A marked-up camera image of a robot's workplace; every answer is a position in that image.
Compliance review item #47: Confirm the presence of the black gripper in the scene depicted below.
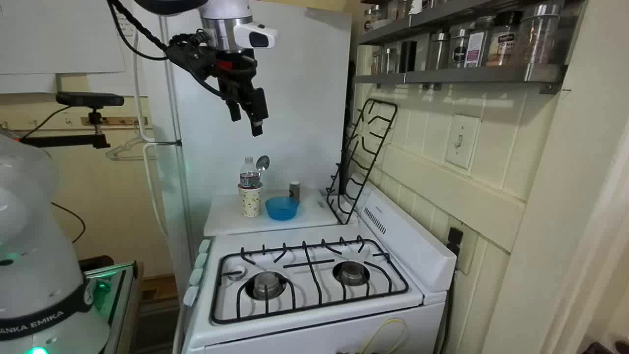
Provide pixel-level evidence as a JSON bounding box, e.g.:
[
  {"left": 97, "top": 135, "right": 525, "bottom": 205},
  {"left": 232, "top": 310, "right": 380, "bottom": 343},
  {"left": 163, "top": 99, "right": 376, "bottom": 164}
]
[{"left": 167, "top": 32, "right": 271, "bottom": 141}]

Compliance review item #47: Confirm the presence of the white gas stove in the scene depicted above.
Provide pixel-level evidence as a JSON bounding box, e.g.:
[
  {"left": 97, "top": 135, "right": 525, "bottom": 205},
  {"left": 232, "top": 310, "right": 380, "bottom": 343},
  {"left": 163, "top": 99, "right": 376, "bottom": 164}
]
[{"left": 173, "top": 186, "right": 458, "bottom": 354}]

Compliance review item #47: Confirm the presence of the white refrigerator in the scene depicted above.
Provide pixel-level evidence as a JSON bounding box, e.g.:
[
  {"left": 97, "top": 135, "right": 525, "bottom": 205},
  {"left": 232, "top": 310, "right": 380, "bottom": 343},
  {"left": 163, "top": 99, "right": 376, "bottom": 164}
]
[{"left": 155, "top": 0, "right": 354, "bottom": 264}]

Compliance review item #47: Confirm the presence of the clear plastic water bottle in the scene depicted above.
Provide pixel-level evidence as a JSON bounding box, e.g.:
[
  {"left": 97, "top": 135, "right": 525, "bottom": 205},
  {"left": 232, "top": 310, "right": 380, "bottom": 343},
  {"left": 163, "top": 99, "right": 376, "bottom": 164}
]
[{"left": 238, "top": 156, "right": 264, "bottom": 194}]

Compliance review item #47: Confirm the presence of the dotted paper cup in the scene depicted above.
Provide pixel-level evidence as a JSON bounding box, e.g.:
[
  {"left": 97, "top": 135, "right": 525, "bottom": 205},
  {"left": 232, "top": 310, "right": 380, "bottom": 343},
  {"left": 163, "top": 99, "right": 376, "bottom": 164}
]
[{"left": 236, "top": 186, "right": 266, "bottom": 221}]

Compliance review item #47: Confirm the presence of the blue plastic bowl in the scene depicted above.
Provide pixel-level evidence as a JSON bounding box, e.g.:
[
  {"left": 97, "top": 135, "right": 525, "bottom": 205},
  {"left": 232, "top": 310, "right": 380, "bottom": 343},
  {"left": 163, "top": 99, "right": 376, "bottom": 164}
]
[{"left": 264, "top": 196, "right": 303, "bottom": 223}]

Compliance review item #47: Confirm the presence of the glass spice jar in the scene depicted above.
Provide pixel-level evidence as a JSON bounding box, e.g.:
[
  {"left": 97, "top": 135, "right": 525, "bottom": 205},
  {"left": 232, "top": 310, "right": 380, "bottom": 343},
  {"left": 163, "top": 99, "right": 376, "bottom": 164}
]
[
  {"left": 531, "top": 5, "right": 566, "bottom": 68},
  {"left": 462, "top": 21, "right": 492, "bottom": 70},
  {"left": 382, "top": 42, "right": 401, "bottom": 76},
  {"left": 488, "top": 13, "right": 525, "bottom": 68},
  {"left": 450, "top": 26, "right": 468, "bottom": 70},
  {"left": 427, "top": 30, "right": 452, "bottom": 72},
  {"left": 370, "top": 46, "right": 385, "bottom": 76}
]

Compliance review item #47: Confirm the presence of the round metal burner cap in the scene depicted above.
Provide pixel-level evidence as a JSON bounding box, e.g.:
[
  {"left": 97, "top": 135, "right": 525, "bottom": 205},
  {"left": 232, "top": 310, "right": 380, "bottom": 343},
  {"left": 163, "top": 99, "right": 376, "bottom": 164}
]
[
  {"left": 244, "top": 272, "right": 289, "bottom": 304},
  {"left": 330, "top": 260, "right": 372, "bottom": 288}
]

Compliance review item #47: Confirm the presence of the grey metal spice rack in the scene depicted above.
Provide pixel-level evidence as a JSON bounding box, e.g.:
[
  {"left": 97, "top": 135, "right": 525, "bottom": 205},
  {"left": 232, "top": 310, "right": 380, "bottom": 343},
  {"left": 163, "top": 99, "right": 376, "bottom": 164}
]
[{"left": 352, "top": 0, "right": 586, "bottom": 95}]

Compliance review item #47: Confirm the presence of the metal robot mounting cart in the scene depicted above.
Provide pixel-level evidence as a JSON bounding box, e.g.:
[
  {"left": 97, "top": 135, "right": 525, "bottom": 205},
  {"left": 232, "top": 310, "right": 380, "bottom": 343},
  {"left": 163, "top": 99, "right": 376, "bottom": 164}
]
[{"left": 77, "top": 257, "right": 144, "bottom": 354}]

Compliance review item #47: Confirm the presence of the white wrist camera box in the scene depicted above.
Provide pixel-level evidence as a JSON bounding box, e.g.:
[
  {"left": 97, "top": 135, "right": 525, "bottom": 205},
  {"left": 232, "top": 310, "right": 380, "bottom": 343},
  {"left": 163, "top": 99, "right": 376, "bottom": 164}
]
[{"left": 234, "top": 23, "right": 279, "bottom": 52}]

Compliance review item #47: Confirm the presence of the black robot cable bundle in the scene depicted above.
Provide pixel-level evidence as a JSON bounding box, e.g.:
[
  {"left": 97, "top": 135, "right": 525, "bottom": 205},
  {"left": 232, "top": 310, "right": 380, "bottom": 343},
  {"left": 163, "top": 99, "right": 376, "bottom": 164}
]
[{"left": 106, "top": 0, "right": 173, "bottom": 66}]

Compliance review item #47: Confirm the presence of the black camera on stand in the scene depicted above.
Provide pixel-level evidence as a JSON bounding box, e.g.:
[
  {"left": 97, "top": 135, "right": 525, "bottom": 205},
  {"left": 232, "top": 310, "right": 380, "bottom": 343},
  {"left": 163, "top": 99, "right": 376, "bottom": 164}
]
[{"left": 18, "top": 91, "right": 126, "bottom": 152}]

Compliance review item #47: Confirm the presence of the cream light switch plate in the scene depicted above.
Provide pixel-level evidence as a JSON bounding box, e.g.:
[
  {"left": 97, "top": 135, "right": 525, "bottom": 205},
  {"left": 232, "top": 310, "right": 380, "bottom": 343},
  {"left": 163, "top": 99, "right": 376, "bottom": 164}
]
[{"left": 444, "top": 115, "right": 480, "bottom": 172}]

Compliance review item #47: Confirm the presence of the black power plug cord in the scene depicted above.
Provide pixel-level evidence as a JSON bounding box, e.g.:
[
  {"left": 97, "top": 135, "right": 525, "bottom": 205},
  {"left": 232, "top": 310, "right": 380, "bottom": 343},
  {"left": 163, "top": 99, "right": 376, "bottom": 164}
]
[{"left": 435, "top": 225, "right": 466, "bottom": 354}]

